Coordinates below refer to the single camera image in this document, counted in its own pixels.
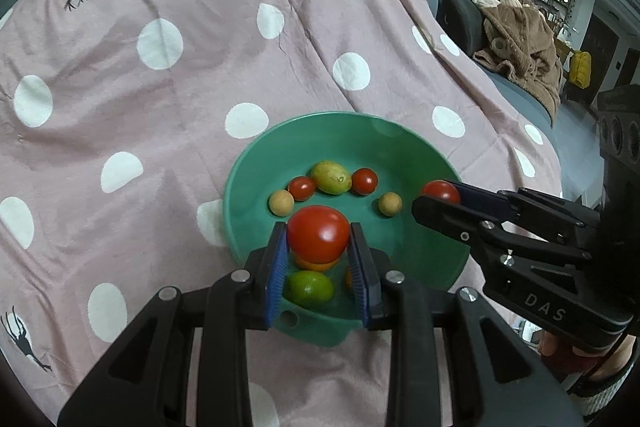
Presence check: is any dark grey cushion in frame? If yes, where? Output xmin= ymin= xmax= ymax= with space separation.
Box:
xmin=435 ymin=0 xmax=486 ymax=55

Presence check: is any green lime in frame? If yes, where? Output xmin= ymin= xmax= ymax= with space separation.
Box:
xmin=283 ymin=270 xmax=335 ymax=308

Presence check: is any person's right forearm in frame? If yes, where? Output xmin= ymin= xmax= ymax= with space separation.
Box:
xmin=565 ymin=359 xmax=640 ymax=423

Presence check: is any pink polka dot blanket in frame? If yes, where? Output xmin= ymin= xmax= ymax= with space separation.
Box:
xmin=0 ymin=0 xmax=563 ymax=427

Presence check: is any brown fleece robe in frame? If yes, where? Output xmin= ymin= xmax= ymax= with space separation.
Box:
xmin=457 ymin=0 xmax=563 ymax=120

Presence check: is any yellow-green oval fruit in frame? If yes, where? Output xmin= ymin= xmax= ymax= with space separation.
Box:
xmin=312 ymin=160 xmax=352 ymax=196

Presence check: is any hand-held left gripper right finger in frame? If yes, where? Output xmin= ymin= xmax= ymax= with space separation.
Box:
xmin=348 ymin=222 xmax=583 ymax=427

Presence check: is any green plastic bowl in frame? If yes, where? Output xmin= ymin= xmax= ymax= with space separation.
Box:
xmin=223 ymin=111 xmax=471 ymax=348

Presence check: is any tan round longan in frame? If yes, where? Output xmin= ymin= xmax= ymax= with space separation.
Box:
xmin=378 ymin=192 xmax=403 ymax=217
xmin=269 ymin=190 xmax=295 ymax=217

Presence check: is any yellow bag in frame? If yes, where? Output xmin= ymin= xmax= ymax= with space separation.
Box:
xmin=569 ymin=51 xmax=592 ymax=90

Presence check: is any small orange fruit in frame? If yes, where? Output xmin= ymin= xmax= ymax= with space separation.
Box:
xmin=292 ymin=252 xmax=341 ymax=272

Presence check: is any red cherry tomato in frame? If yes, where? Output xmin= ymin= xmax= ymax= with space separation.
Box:
xmin=288 ymin=176 xmax=317 ymax=201
xmin=421 ymin=180 xmax=461 ymax=206
xmin=286 ymin=205 xmax=351 ymax=264
xmin=351 ymin=168 xmax=379 ymax=196

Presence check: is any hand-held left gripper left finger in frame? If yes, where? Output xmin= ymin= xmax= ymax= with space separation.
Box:
xmin=57 ymin=222 xmax=290 ymax=427

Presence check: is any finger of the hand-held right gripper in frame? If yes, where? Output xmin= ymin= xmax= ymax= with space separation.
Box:
xmin=449 ymin=180 xmax=602 ymax=234
xmin=411 ymin=195 xmax=595 ymax=265

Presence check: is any person's right hand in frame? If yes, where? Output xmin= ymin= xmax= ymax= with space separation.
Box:
xmin=539 ymin=329 xmax=640 ymax=383

